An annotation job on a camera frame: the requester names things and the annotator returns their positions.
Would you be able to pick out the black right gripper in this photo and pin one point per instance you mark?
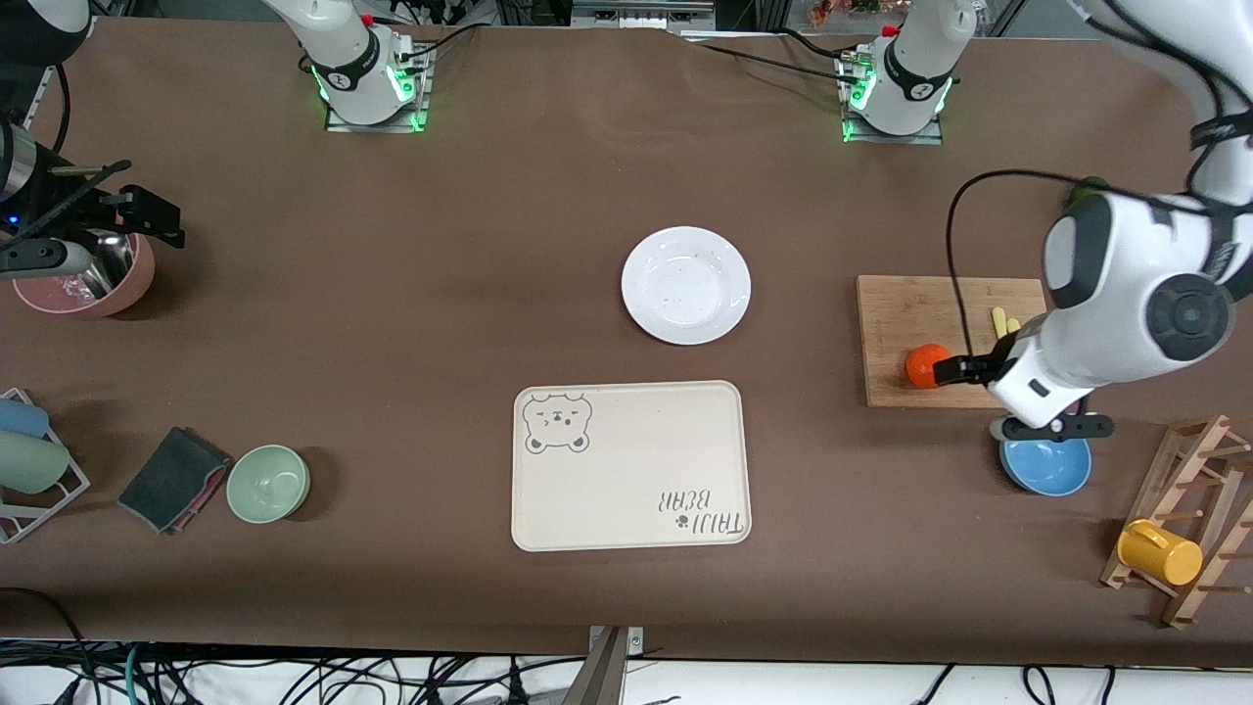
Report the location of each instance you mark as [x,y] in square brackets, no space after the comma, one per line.
[96,210]

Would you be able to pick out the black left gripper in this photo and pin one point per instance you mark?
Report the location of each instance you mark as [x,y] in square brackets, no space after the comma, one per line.
[971,369]

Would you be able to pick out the orange mandarin fruit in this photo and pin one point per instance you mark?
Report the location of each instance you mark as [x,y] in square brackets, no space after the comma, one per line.
[920,364]

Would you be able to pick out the white round plate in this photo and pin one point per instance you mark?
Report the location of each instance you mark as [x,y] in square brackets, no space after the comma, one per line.
[685,286]

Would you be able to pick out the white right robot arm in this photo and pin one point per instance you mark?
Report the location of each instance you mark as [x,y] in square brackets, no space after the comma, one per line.
[348,59]

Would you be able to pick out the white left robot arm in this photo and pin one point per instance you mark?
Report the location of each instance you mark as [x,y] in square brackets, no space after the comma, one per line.
[1126,284]

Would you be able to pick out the metal ladle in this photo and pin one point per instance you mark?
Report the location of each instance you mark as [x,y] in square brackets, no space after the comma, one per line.
[108,272]

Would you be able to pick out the yellow plastic knife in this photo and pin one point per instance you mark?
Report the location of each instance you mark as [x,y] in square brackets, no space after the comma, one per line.
[998,321]

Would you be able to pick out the pink bowl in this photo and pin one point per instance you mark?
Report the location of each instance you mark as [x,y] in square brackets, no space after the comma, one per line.
[127,289]

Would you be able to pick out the wooden cutting board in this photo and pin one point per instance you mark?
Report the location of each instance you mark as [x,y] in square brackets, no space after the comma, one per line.
[910,313]

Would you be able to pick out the blue bowl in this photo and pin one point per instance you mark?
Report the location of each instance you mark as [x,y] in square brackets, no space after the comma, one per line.
[1045,468]

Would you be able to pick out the dark green avocado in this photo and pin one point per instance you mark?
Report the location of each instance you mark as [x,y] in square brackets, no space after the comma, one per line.
[1091,183]

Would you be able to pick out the blue cup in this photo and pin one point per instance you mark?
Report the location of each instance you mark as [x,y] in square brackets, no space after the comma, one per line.
[22,418]

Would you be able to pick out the wooden mug rack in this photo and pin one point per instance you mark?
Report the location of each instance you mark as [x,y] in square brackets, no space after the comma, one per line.
[1189,480]

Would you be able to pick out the pale green cup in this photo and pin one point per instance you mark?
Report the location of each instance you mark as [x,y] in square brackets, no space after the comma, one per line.
[29,462]

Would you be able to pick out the yellow mug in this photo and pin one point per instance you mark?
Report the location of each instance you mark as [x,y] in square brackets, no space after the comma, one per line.
[1160,553]

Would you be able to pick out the light green bowl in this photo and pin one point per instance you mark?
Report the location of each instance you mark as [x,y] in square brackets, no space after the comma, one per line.
[267,484]

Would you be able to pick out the cream bear print tray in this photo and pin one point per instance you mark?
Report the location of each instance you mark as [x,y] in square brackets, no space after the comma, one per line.
[626,480]

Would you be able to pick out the grey angled bar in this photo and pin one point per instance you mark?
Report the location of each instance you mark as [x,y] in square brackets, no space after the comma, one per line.
[599,676]

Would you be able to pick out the grey metal box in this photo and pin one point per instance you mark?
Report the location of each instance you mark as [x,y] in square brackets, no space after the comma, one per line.
[641,14]

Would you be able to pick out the aluminium frame rail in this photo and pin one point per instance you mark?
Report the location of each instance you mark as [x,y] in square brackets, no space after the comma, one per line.
[41,98]

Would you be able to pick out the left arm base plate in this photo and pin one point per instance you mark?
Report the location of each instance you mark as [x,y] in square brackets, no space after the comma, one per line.
[930,135]

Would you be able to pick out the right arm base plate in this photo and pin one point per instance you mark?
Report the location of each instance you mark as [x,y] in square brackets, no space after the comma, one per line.
[416,88]

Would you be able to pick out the metal table bracket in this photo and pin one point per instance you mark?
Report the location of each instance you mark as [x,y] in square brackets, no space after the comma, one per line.
[634,639]

